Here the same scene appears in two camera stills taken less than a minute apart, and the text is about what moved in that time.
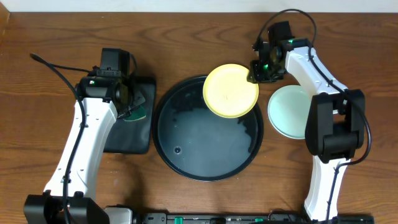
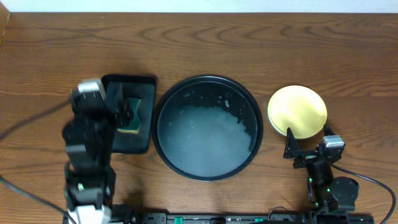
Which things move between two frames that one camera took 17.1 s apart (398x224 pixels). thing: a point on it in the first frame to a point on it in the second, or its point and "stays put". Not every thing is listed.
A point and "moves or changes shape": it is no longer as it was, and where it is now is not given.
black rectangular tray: [127, 137] stays put
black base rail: [252, 218] stays put
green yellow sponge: [137, 114] moves or changes shape
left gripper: [134, 101] to [109, 104]
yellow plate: [227, 93] to [299, 108]
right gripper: [257, 76] to [291, 147]
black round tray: [196, 144] stays put
